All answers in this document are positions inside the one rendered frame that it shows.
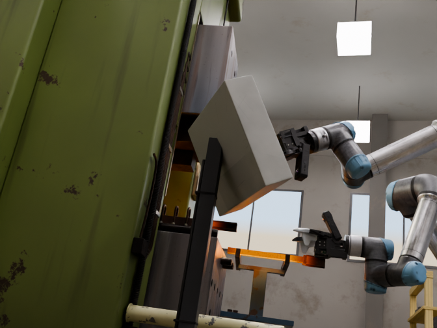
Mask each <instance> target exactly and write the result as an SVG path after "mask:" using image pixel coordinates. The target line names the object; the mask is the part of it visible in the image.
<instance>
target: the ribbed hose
mask: <svg viewBox="0 0 437 328"><path fill-rule="evenodd" d="M196 2H197V0H191V2H190V6H189V12H188V16H187V22H186V26H185V32H184V35H183V41H182V45H181V51H180V54H179V61H178V67H177V70H176V76H175V80H174V86H173V90H172V96H171V100H170V106H169V109H168V115H167V120H166V125H165V131H164V135H163V141H162V145H161V151H160V154H159V161H158V166H157V173H156V177H155V184H154V188H153V193H152V199H151V202H150V208H149V211H148V216H147V220H146V226H145V229H144V235H143V238H144V239H145V240H146V241H147V242H148V244H150V242H149V241H150V236H151V235H150V234H151V233H152V232H151V231H152V226H153V220H154V217H155V216H154V215H155V211H156V206H157V201H158V197H159V191H160V187H161V181H162V177H163V171H164V166H165V160H166V155H167V150H168V145H169V140H170V134H171V131H172V125H173V121H174V115H175V110H176V104H177V101H178V94H179V88H180V85H181V78H182V75H183V68H184V65H185V58H186V54H187V48H188V45H189V38H190V35H191V29H192V22H193V18H194V12H195V8H196ZM145 260H146V258H143V257H139V261H138V265H137V270H136V274H135V280H134V285H133V290H132V294H131V299H130V300H131V301H130V303H132V304H133V305H137V301H138V300H139V299H138V298H139V293H140V292H139V291H140V286H141V284H142V283H141V282H142V277H143V274H144V273H143V272H144V267H145V262H146V261H145ZM133 323H134V322H133V321H130V322H129V323H128V322H126V324H125V325H123V326H122V328H139V327H134V326H133Z"/></svg>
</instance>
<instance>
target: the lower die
mask: <svg viewBox="0 0 437 328"><path fill-rule="evenodd" d="M185 220H186V217H176V218H175V225H184V224H185ZM172 221H173V216H169V215H164V216H163V220H162V222H163V223H168V224H172ZM187 226H192V218H188V221H187Z"/></svg>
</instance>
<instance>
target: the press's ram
mask: <svg viewBox="0 0 437 328"><path fill-rule="evenodd" d="M237 71H238V64H237V54H236V48H235V39H234V33H233V27H232V26H222V25H198V31H197V35H196V41H195V45H194V51H193V55H192V62H191V68H190V72H189V78H188V82H187V89H186V93H185V99H184V103H183V109H182V114H181V118H184V119H193V120H196V119H197V118H198V116H199V114H200V113H201V112H202V111H203V109H204V107H205V106H206V105H207V104H208V102H209V101H210V99H211V98H212V97H213V95H214V94H215V93H216V91H217V90H218V89H219V87H220V86H221V84H222V83H223V82H224V81H225V80H228V79H233V78H237Z"/></svg>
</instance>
